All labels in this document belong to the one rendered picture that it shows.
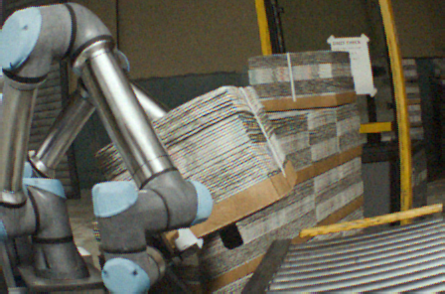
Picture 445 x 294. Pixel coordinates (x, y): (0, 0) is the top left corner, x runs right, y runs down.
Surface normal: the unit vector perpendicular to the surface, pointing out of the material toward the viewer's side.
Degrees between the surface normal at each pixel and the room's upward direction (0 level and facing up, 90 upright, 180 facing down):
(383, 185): 90
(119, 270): 90
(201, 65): 90
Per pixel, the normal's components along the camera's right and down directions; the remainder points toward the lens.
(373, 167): -0.47, 0.10
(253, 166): -0.19, 0.00
